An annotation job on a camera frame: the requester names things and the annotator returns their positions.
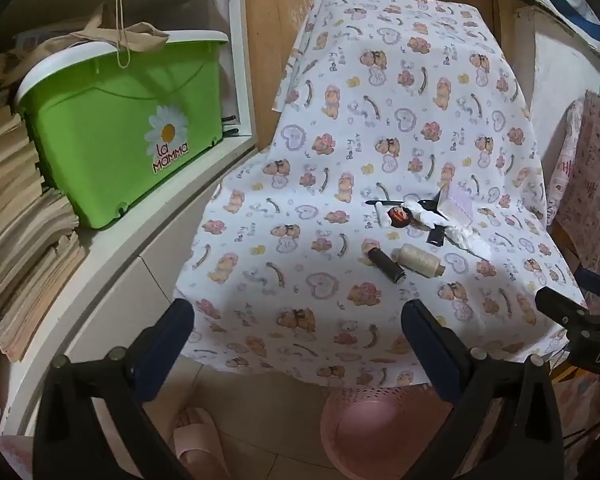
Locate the beige cloth bag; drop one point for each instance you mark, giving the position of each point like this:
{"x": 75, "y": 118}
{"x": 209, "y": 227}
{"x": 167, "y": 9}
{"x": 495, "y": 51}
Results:
{"x": 95, "y": 35}

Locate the red striped wrapper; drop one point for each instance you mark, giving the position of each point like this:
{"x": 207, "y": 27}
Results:
{"x": 399, "y": 216}

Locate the pink plastic basket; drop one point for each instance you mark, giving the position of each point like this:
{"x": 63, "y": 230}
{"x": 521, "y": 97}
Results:
{"x": 380, "y": 435}

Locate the pale purple box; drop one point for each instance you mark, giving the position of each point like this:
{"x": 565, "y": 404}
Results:
{"x": 457, "y": 205}

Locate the stack of old papers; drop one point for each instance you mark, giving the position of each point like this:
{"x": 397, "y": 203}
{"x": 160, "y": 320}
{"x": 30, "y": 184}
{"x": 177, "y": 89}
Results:
{"x": 15, "y": 220}

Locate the crumpled white tissue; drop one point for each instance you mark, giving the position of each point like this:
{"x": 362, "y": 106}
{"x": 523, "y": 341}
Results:
{"x": 467, "y": 240}

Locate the wooden door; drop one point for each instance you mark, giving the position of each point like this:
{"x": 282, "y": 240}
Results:
{"x": 265, "y": 60}

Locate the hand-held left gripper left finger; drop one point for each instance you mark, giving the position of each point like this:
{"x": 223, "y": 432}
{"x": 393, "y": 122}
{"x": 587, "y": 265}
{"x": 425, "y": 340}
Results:
{"x": 169, "y": 332}

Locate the pink printed hanging cloth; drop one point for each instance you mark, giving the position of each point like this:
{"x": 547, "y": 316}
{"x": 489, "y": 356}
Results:
{"x": 590, "y": 185}

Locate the black packet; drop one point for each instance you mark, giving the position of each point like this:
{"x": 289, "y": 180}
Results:
{"x": 436, "y": 236}

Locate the white shelf unit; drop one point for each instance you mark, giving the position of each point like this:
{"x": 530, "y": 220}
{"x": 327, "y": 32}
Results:
{"x": 130, "y": 260}

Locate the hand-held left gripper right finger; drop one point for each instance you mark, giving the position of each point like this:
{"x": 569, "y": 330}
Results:
{"x": 422, "y": 332}

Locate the bear print tablecloth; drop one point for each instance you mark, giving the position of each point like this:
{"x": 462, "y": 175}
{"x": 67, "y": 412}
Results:
{"x": 380, "y": 110}

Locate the black thread spool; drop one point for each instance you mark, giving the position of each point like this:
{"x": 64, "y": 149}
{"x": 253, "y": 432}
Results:
{"x": 387, "y": 265}

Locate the cream thread spool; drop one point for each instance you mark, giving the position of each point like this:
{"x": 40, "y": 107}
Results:
{"x": 422, "y": 259}

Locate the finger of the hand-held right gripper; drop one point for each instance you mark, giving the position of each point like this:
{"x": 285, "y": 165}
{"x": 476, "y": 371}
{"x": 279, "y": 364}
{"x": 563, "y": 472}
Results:
{"x": 560, "y": 307}
{"x": 597, "y": 280}

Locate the black plastic spoon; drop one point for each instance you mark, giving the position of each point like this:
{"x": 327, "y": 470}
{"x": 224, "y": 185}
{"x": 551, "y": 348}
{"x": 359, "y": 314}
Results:
{"x": 432, "y": 208}

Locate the pink slipper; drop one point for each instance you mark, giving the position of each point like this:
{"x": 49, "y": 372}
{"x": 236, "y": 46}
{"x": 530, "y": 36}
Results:
{"x": 200, "y": 445}

